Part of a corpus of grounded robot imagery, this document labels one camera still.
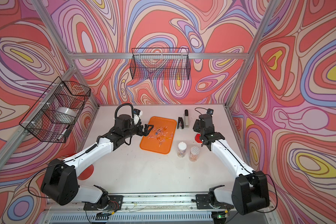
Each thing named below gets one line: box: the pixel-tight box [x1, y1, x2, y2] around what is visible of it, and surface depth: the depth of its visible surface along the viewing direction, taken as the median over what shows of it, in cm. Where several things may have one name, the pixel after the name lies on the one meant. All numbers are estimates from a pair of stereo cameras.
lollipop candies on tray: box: [147, 125, 174, 148], surface depth 101 cm
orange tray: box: [139, 116, 177, 155], surface depth 100 cm
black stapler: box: [177, 116, 184, 129], surface depth 109 cm
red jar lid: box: [194, 133, 203, 144], surface depth 99 cm
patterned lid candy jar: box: [189, 145, 200, 162], surface depth 84 cm
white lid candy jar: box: [177, 141, 188, 158], surface depth 86 cm
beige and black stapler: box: [184, 109, 189, 129], surface depth 109 cm
